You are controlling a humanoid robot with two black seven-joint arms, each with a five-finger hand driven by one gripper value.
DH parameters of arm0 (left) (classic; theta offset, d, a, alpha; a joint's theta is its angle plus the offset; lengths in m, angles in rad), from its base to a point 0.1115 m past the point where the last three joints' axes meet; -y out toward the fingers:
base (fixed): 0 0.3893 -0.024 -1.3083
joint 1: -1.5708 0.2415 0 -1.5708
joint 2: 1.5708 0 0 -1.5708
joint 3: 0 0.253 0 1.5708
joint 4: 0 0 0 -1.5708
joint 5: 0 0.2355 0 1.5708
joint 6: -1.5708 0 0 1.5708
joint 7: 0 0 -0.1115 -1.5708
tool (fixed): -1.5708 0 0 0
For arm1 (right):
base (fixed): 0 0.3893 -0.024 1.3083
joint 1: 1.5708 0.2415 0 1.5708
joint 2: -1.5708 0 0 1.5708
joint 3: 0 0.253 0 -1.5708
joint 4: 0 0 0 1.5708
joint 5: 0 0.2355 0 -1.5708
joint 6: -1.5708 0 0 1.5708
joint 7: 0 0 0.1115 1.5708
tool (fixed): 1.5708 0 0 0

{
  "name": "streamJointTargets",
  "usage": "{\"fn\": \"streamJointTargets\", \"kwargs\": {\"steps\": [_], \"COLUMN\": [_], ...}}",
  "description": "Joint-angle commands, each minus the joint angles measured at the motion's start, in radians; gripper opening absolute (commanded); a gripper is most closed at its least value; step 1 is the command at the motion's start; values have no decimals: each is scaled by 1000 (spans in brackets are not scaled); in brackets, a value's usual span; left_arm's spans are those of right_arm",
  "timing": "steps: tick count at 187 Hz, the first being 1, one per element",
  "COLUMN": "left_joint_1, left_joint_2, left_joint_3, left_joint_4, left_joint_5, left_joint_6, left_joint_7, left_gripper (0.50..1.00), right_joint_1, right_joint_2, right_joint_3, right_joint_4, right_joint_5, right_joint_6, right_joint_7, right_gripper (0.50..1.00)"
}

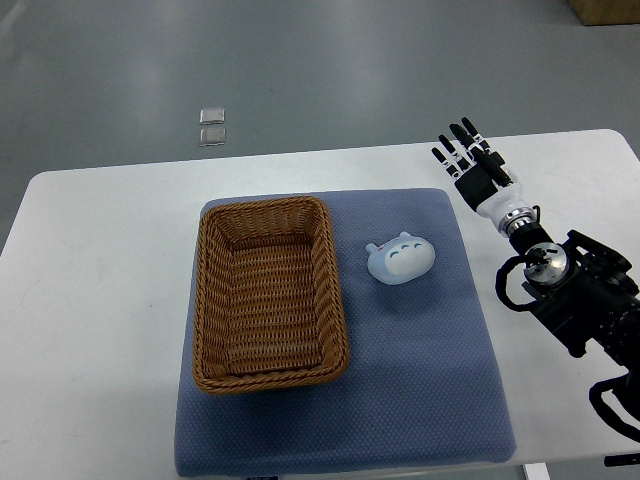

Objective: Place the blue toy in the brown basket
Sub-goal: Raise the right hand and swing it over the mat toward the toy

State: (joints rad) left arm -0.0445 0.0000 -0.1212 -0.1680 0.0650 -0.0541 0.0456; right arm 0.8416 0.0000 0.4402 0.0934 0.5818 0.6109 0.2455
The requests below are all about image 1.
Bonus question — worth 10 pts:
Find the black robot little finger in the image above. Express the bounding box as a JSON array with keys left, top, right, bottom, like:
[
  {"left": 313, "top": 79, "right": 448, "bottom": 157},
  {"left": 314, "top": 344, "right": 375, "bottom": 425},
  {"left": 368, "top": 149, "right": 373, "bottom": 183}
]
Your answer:
[{"left": 431, "top": 147, "right": 461, "bottom": 180}]

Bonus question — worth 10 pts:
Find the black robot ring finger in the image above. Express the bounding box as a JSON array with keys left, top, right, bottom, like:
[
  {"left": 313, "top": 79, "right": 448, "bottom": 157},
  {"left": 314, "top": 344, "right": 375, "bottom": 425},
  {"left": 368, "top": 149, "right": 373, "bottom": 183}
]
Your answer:
[{"left": 438, "top": 134, "right": 470, "bottom": 173}]

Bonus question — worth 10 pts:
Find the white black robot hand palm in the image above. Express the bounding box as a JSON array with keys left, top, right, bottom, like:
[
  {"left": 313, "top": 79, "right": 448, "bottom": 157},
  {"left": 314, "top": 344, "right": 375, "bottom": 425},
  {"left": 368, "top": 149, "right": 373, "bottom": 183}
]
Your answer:
[{"left": 454, "top": 165, "right": 525, "bottom": 232}]

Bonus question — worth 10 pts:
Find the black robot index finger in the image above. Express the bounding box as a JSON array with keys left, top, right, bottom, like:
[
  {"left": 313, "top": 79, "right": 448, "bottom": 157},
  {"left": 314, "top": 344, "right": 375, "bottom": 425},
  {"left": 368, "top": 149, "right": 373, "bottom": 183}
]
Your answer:
[{"left": 461, "top": 117, "right": 492, "bottom": 154}]

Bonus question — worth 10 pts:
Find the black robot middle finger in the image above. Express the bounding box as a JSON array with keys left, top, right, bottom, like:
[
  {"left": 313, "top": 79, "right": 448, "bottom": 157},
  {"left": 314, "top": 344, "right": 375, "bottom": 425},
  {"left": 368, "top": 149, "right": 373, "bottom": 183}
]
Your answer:
[{"left": 449, "top": 122, "right": 476, "bottom": 165}]

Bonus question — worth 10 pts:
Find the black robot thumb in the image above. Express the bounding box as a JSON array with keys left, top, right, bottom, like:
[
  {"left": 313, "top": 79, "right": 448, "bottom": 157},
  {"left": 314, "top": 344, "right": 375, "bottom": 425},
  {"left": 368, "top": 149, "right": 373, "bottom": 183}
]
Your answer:
[{"left": 472, "top": 147, "right": 511, "bottom": 187}]

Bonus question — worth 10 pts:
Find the light blue plush toy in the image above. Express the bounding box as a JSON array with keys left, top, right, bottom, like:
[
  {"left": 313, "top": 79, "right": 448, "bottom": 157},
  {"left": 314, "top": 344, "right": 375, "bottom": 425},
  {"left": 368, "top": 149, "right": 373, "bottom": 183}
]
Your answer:
[{"left": 365, "top": 231, "right": 436, "bottom": 285}]

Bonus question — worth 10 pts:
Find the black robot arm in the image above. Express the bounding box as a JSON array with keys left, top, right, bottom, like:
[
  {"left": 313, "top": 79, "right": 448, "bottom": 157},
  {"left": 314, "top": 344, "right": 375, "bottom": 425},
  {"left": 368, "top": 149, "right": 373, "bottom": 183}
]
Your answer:
[{"left": 433, "top": 119, "right": 639, "bottom": 467}]

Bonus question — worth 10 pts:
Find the brown wicker basket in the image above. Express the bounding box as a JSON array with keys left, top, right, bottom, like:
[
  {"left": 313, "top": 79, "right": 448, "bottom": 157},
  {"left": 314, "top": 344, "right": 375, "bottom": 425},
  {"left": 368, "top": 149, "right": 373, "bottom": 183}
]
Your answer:
[{"left": 192, "top": 196, "right": 350, "bottom": 395}]

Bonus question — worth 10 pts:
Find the cardboard box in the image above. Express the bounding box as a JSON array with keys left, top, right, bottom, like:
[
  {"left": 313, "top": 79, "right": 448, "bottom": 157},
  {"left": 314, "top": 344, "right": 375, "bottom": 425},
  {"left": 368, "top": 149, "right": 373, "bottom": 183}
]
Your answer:
[{"left": 569, "top": 0, "right": 640, "bottom": 26}]

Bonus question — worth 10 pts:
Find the blue fabric mat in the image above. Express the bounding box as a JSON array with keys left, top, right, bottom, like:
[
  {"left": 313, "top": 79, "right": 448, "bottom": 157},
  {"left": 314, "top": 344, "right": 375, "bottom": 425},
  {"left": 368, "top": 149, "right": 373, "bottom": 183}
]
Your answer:
[{"left": 174, "top": 188, "right": 516, "bottom": 477}]

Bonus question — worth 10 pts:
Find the lower metal floor plate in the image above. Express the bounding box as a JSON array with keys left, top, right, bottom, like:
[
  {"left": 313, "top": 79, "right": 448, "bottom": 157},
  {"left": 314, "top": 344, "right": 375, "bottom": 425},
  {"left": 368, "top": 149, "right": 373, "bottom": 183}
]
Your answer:
[{"left": 199, "top": 126, "right": 226, "bottom": 147}]

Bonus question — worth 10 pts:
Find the metal floor plate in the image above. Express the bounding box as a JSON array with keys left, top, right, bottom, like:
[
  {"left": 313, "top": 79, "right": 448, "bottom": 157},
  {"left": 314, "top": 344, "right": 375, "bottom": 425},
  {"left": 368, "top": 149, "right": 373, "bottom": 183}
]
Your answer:
[
  {"left": 199, "top": 107, "right": 225, "bottom": 125},
  {"left": 199, "top": 126, "right": 226, "bottom": 147}
]

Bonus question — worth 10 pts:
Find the upper metal floor plate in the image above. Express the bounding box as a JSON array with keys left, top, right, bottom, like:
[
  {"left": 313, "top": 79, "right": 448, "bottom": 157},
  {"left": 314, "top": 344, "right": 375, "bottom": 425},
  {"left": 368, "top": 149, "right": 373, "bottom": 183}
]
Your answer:
[{"left": 199, "top": 107, "right": 225, "bottom": 125}]

